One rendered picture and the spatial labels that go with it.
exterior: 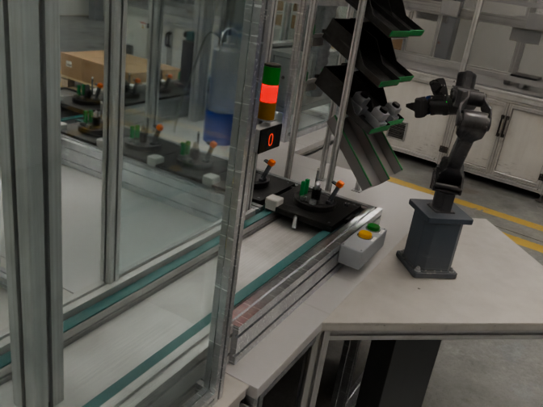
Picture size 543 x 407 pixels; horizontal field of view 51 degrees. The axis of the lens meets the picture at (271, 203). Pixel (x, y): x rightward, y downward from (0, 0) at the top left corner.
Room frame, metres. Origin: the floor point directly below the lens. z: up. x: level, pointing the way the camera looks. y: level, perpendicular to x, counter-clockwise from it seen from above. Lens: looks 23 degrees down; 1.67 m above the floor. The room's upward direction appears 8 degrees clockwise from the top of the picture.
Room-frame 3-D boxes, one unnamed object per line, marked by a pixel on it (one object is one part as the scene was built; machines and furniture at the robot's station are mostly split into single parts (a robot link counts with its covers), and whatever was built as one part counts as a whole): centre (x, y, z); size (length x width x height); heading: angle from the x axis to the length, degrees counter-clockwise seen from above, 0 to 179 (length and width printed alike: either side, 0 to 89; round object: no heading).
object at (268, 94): (1.61, 0.05, 1.33); 0.05 x 0.05 x 0.05
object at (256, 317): (1.41, -0.15, 0.91); 0.89 x 0.06 x 0.11; 153
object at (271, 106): (1.61, 0.05, 1.28); 0.05 x 0.05 x 0.05
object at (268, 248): (1.47, 0.02, 0.91); 0.84 x 0.28 x 0.10; 153
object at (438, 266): (1.61, -0.51, 0.96); 0.15 x 0.15 x 0.20; 14
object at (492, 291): (1.65, -0.50, 0.84); 0.90 x 0.70 x 0.03; 104
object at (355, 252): (1.55, -0.29, 0.93); 0.21 x 0.07 x 0.06; 153
